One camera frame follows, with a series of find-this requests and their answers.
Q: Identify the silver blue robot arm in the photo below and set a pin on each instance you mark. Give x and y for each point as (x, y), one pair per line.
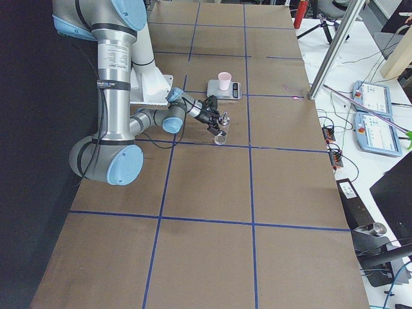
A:
(111, 154)

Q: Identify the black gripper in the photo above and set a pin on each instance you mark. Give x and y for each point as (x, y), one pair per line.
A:
(203, 116)

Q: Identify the silver digital kitchen scale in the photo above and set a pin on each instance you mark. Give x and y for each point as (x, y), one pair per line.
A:
(232, 93)

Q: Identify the aluminium frame post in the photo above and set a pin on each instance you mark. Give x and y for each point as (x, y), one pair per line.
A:
(332, 53)

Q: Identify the pink plastic cup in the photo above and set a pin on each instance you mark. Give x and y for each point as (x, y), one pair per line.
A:
(224, 80)

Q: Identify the red cylinder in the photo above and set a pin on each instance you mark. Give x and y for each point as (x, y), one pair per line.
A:
(301, 10)

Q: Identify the white pedestal column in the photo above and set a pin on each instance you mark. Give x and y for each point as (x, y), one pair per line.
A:
(149, 86)

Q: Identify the clear glass sauce bottle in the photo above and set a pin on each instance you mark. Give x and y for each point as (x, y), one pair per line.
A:
(224, 124)

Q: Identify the blue teach pendant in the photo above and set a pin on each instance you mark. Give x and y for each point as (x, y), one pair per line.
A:
(375, 97)
(376, 136)

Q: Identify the near blue teach pendant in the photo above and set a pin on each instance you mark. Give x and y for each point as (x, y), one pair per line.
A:
(376, 136)

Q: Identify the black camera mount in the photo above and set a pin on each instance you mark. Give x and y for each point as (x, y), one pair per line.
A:
(211, 104)

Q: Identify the far blue teach pendant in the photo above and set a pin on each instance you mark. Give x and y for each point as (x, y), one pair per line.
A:
(375, 97)

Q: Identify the grabber stick green handle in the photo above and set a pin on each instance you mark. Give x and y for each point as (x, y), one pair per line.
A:
(383, 118)

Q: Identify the orange terminal block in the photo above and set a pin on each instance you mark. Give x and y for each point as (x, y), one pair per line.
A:
(328, 133)
(335, 159)

